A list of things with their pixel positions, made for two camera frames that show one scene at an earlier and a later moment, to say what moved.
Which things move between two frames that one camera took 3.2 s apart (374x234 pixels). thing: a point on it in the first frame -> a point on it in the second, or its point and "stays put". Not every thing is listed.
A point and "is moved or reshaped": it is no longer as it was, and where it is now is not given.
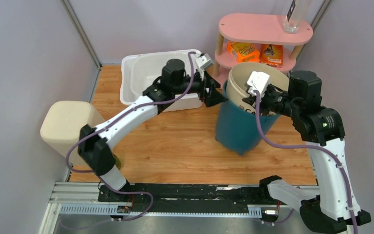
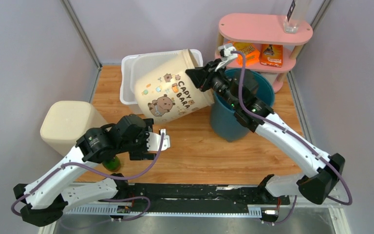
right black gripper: (266, 111) -> (200, 75)
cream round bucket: (237, 78) -> (164, 90)
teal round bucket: (237, 129) is moved or reshaped
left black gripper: (214, 97) -> (142, 153)
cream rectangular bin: (62, 123) stays put
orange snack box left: (244, 52) stays put
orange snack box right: (271, 54) stays put
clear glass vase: (291, 21) stays put
